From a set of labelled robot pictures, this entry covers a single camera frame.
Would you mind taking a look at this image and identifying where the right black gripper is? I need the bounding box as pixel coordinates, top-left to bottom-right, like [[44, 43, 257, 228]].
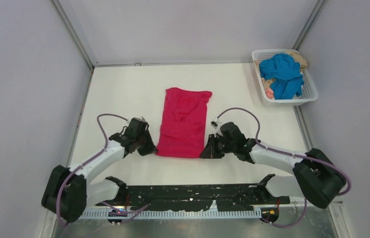
[[200, 134, 236, 159]]

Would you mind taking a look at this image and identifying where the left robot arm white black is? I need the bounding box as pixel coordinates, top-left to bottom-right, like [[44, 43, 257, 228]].
[[41, 118, 157, 223]]

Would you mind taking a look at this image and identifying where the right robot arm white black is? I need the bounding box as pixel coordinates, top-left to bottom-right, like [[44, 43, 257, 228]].
[[199, 122, 348, 209]]

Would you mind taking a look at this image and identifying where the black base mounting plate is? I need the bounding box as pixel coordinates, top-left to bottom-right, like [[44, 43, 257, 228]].
[[110, 183, 290, 212]]

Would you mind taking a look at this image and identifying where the salmon pink t shirt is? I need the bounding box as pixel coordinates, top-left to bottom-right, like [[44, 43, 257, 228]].
[[265, 88, 274, 100]]

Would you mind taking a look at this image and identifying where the beige t shirt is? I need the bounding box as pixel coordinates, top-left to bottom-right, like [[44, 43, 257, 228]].
[[252, 49, 308, 91]]

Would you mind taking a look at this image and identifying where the blue t shirt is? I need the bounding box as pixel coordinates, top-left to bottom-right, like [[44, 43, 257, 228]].
[[260, 54, 304, 100]]

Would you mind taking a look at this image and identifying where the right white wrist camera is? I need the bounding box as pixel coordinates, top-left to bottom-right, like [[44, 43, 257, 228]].
[[210, 118, 222, 129]]

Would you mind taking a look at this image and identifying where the white slotted cable duct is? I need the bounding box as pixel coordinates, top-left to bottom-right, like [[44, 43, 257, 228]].
[[79, 208, 262, 220]]

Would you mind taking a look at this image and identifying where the aluminium frame rail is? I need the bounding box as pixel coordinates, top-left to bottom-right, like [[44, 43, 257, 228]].
[[44, 185, 345, 210]]

